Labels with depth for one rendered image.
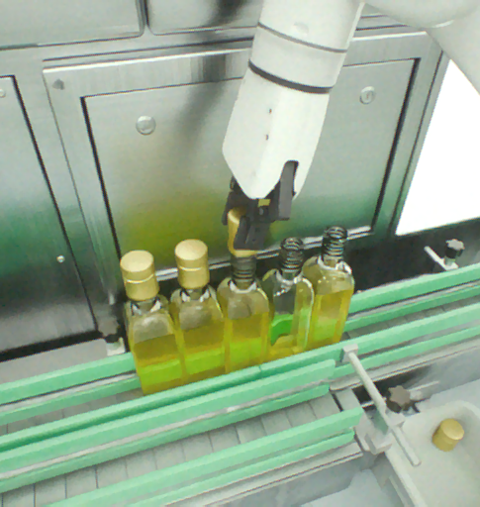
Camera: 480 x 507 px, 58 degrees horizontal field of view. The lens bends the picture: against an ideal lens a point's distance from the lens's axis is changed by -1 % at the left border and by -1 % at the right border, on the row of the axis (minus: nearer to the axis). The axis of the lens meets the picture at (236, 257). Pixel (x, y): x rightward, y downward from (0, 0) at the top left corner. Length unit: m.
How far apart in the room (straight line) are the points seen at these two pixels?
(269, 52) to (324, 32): 0.04
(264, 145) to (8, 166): 0.33
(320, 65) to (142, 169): 0.26
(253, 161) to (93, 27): 0.21
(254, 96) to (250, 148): 0.04
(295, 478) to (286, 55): 0.50
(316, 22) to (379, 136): 0.32
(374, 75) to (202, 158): 0.24
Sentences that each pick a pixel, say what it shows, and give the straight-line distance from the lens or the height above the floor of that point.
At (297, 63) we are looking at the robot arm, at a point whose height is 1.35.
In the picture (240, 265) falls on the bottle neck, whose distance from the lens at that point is 0.48.
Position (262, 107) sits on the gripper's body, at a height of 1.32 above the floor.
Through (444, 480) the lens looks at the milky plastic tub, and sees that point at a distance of 0.80.
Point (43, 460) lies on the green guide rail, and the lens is 0.62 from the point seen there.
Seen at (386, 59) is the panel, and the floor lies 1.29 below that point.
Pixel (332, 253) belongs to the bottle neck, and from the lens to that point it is 0.53.
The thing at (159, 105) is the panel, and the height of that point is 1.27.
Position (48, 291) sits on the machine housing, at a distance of 0.70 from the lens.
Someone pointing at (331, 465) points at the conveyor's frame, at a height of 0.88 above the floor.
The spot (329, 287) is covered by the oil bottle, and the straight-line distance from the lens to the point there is 0.55.
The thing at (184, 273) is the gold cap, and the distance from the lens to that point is 0.46.
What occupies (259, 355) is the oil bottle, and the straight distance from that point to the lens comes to 0.59.
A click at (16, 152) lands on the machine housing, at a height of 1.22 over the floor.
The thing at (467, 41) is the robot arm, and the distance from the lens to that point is 0.44.
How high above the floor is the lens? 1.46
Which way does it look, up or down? 42 degrees down
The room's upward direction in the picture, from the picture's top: straight up
